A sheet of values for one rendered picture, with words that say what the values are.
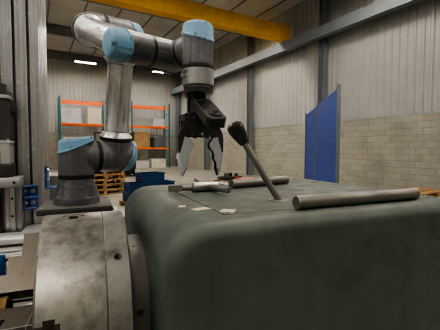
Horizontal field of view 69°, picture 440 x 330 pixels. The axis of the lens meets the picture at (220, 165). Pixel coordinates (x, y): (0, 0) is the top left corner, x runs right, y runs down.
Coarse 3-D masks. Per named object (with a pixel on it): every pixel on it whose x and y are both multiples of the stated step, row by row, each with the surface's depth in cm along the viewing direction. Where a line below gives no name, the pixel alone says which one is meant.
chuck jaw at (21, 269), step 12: (24, 240) 58; (36, 240) 58; (24, 252) 56; (36, 252) 57; (12, 264) 55; (24, 264) 55; (0, 276) 53; (12, 276) 54; (24, 276) 54; (0, 288) 52; (12, 288) 53; (24, 288) 53
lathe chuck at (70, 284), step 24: (48, 216) 53; (96, 216) 54; (48, 240) 47; (72, 240) 47; (96, 240) 48; (48, 264) 44; (72, 264) 45; (96, 264) 46; (48, 288) 42; (72, 288) 43; (96, 288) 44; (48, 312) 41; (72, 312) 42; (96, 312) 43
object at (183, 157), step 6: (186, 138) 74; (186, 144) 74; (192, 144) 74; (186, 150) 74; (180, 156) 74; (186, 156) 74; (180, 162) 74; (186, 162) 74; (180, 168) 74; (186, 168) 74; (180, 174) 75
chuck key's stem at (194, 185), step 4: (188, 184) 71; (192, 184) 70; (196, 184) 70; (200, 184) 71; (204, 184) 71; (208, 184) 71; (212, 184) 72; (216, 184) 72; (168, 188) 69; (172, 188) 68; (176, 188) 69; (180, 188) 69; (184, 188) 69; (188, 188) 70; (192, 188) 70; (196, 188) 70; (200, 188) 71; (204, 188) 71; (208, 188) 71
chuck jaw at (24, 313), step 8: (32, 304) 50; (0, 312) 47; (8, 312) 47; (16, 312) 47; (24, 312) 47; (0, 320) 44; (8, 320) 44; (16, 320) 43; (24, 320) 43; (48, 320) 41; (0, 328) 41; (8, 328) 41; (16, 328) 41; (24, 328) 41; (32, 328) 41; (40, 328) 41; (48, 328) 41; (56, 328) 41
